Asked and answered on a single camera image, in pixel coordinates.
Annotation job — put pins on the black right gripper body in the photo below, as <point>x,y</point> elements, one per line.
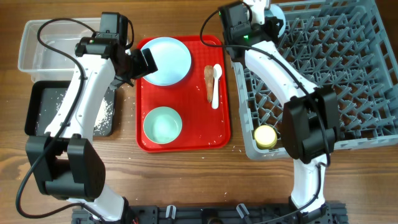
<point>267,28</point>

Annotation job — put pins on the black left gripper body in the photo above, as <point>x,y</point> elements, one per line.
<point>135,66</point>

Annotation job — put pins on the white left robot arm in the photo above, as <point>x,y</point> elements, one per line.
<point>63,160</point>

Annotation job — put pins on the black tray bin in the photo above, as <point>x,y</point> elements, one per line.
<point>41,109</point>

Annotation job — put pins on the white rice pile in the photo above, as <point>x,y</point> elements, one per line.
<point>104,119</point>

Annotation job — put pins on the clear plastic bin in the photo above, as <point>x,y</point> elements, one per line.
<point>42,63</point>

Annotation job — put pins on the light green bowl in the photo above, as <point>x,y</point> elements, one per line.
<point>162,125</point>

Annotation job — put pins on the small light blue bowl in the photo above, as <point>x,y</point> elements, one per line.
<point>276,11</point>

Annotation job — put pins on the yellow plastic cup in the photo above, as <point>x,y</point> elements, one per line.
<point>265,137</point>

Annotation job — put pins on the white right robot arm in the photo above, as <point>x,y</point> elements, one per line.
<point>310,119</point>

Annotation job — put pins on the large light blue plate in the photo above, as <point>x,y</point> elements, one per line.
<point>173,60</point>

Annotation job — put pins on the red serving tray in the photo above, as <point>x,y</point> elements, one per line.
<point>202,126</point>

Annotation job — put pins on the white plastic spoon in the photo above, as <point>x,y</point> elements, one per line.
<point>217,73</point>

